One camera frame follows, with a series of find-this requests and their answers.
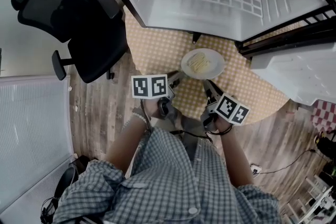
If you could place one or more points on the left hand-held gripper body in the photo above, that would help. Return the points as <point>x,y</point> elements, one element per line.
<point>149,86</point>

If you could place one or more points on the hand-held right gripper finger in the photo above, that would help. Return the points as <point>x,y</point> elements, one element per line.
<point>214,87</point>
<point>209,97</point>

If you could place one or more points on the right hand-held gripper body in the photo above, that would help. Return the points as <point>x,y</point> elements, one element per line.
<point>231,110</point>

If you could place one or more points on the white round plate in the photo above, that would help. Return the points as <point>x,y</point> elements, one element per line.
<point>212,65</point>

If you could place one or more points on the pale yellow food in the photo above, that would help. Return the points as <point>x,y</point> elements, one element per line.
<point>198,61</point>

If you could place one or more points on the white fridge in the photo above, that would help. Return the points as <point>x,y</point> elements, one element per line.
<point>199,22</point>

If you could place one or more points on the person's right forearm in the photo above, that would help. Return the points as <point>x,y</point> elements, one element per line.
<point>233,154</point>

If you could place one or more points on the person's left forearm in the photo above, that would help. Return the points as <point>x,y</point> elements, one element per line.
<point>126,144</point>

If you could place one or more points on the black fridge foot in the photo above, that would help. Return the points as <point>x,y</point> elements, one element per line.
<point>196,37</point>

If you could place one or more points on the white fridge door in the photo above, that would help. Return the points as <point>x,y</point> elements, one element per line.
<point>294,73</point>

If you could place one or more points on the black wrist band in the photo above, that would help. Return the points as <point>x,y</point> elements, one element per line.
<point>223,131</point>

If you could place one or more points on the yellow checkered tablecloth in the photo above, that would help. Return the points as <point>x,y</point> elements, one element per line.
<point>160,52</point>

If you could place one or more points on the white power strip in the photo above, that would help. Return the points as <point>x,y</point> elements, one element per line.
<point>256,169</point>

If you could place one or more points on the black office chair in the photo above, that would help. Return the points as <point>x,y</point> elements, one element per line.
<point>86,31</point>

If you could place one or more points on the red checkered cloth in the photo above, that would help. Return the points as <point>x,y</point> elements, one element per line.
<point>324,114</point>

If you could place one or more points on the grey checkered shirt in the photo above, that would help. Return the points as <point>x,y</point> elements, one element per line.
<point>168,186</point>

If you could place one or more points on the white wooden rack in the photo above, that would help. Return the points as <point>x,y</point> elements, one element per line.
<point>315,199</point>

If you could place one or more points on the white ribbed panel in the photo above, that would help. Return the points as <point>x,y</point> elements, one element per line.
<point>31,136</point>

